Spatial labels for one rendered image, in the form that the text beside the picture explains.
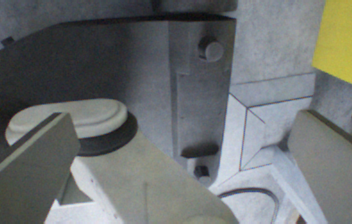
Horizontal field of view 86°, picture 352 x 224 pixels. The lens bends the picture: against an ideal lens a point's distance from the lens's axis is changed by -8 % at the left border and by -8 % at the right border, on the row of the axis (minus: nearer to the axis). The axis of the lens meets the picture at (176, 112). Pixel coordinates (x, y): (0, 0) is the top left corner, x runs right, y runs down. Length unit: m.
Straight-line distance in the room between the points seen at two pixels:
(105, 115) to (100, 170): 0.09
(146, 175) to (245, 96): 0.55
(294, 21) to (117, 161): 0.69
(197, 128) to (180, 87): 0.13
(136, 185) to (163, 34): 0.30
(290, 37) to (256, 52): 0.13
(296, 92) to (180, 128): 0.53
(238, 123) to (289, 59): 0.30
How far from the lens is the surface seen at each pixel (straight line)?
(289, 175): 1.00
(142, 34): 0.45
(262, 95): 0.81
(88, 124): 0.35
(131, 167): 0.32
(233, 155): 0.93
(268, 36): 0.75
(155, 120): 0.53
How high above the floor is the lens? 0.61
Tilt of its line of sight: 58 degrees down
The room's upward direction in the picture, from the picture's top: 159 degrees clockwise
